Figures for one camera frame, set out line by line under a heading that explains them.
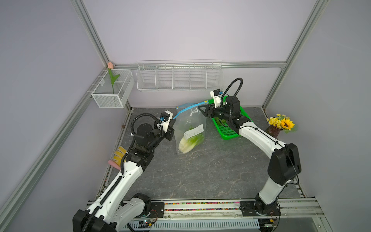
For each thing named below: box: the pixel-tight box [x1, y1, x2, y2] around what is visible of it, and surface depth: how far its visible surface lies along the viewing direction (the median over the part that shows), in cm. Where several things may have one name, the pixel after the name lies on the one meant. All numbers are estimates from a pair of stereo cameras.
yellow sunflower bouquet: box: [266, 113, 295, 131], surface depth 82 cm
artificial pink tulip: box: [107, 61, 121, 95], surface depth 92 cm
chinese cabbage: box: [178, 125, 205, 153], surface depth 90 cm
